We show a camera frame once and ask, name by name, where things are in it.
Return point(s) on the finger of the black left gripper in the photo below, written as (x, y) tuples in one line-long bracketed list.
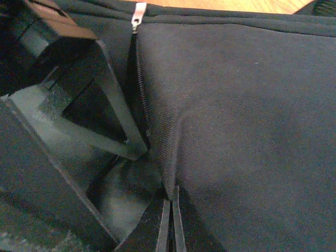
[(87, 103), (67, 182)]

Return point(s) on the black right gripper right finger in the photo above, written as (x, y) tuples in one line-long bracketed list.
[(178, 224)]

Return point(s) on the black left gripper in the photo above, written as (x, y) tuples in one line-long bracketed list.
[(36, 38)]

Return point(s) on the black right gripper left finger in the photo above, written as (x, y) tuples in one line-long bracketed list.
[(163, 235)]

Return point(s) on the black student backpack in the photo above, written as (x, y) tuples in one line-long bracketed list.
[(238, 110)]

